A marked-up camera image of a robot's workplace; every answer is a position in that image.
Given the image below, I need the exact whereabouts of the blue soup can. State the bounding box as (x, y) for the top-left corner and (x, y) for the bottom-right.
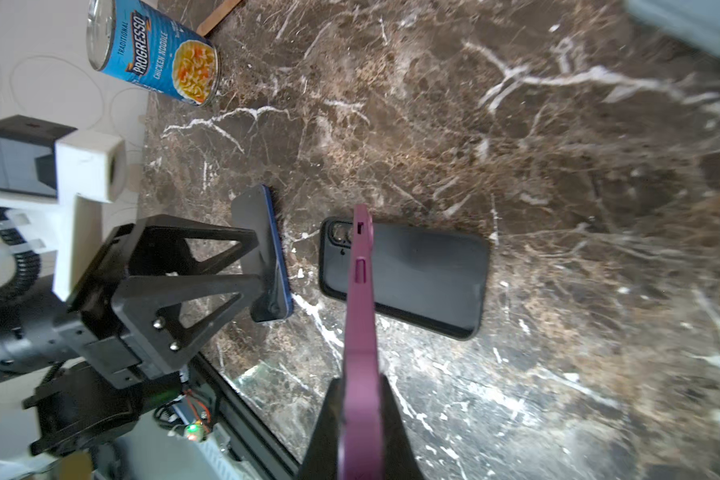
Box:
(86, 0), (219, 106)

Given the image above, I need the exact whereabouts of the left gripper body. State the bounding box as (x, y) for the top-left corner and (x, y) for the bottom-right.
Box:
(0, 289), (144, 389)

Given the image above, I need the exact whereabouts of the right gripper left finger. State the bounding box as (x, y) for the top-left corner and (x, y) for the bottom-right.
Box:
(296, 379), (342, 480)

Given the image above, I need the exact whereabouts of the black base frame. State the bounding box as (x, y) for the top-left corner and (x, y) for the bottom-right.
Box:
(189, 354), (299, 479)

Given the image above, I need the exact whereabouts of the wooden stick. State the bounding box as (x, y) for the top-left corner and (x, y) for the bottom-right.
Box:
(196, 0), (242, 37)

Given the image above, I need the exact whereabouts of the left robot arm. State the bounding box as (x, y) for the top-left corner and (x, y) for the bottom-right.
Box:
(0, 185), (292, 457)

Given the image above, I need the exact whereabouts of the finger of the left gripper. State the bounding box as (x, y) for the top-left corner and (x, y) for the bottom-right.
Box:
(112, 274), (264, 378)
(83, 214), (260, 306)

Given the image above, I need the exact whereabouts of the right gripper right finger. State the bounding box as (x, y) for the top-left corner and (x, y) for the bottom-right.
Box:
(381, 375), (425, 480)

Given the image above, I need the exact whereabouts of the light blue case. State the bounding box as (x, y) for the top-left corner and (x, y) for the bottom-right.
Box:
(624, 0), (720, 59)

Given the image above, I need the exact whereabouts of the black phone case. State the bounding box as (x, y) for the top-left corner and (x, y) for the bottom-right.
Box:
(319, 217), (489, 343)

